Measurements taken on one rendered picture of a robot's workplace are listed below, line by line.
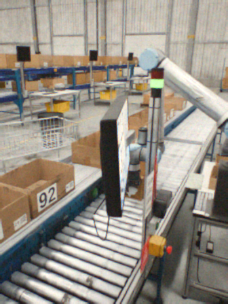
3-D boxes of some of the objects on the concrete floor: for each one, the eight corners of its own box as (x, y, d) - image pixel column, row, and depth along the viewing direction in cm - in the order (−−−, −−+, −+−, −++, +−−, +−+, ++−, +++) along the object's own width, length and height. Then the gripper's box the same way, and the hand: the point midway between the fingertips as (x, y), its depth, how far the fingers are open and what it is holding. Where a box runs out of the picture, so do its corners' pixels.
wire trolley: (62, 179, 389) (58, 110, 352) (84, 193, 349) (82, 117, 313) (-16, 204, 322) (-31, 121, 286) (1, 225, 283) (-14, 131, 247)
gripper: (137, 172, 170) (136, 201, 178) (142, 167, 178) (140, 195, 185) (125, 170, 174) (124, 198, 181) (130, 165, 181) (129, 193, 189)
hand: (129, 195), depth 184 cm, fingers closed
